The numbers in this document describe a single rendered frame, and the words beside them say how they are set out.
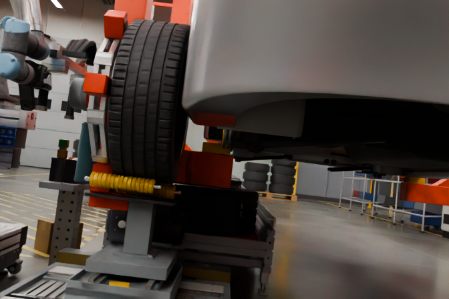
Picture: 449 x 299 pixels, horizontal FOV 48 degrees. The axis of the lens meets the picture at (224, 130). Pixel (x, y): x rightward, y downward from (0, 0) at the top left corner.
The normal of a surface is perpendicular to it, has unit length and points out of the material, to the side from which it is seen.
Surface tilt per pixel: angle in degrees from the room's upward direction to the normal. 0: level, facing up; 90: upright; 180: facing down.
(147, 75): 81
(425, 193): 90
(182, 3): 90
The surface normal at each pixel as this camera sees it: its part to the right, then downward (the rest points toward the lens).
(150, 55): 0.04, -0.46
